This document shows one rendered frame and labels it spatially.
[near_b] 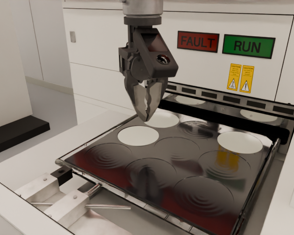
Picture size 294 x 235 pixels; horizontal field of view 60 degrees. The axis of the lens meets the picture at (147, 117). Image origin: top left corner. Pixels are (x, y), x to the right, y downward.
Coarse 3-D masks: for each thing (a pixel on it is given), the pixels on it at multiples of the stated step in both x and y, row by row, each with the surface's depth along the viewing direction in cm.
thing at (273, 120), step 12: (168, 96) 78; (180, 96) 75; (204, 108) 72; (216, 108) 70; (228, 108) 68; (240, 108) 67; (252, 120) 66; (264, 120) 64; (276, 120) 62; (288, 120) 61; (288, 144) 63
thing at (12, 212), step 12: (0, 192) 35; (12, 192) 35; (0, 204) 33; (12, 204) 33; (24, 204) 33; (0, 216) 32; (12, 216) 31; (24, 216) 31; (36, 216) 31; (0, 228) 30; (12, 228) 30; (24, 228) 30; (36, 228) 30; (48, 228) 30; (60, 228) 30
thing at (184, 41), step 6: (180, 36) 70; (186, 36) 69; (192, 36) 68; (198, 36) 67; (204, 36) 66; (210, 36) 65; (216, 36) 64; (180, 42) 70; (186, 42) 69; (192, 42) 68; (198, 42) 67; (204, 42) 66; (210, 42) 66; (216, 42) 65; (192, 48) 69; (198, 48) 68; (204, 48) 67; (210, 48) 66
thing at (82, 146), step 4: (132, 116) 71; (136, 116) 72; (124, 120) 69; (128, 120) 70; (120, 124) 67; (112, 128) 65; (116, 128) 66; (104, 132) 63; (108, 132) 63; (96, 136) 61; (100, 136) 61; (92, 140) 60; (96, 140) 60; (84, 144) 58; (88, 144) 58; (76, 148) 56; (80, 148) 57; (68, 152) 55; (72, 152) 55; (64, 156) 54; (68, 156) 54; (64, 160) 53
